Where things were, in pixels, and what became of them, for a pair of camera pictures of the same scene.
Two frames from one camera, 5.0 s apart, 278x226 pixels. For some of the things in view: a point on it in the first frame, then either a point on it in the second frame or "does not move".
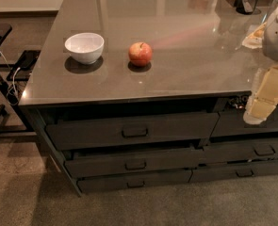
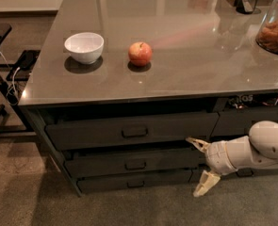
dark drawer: x=87 y=163 does not move
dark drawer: x=132 y=132 does not move
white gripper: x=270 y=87 -> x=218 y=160
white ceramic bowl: x=86 y=47 does not move
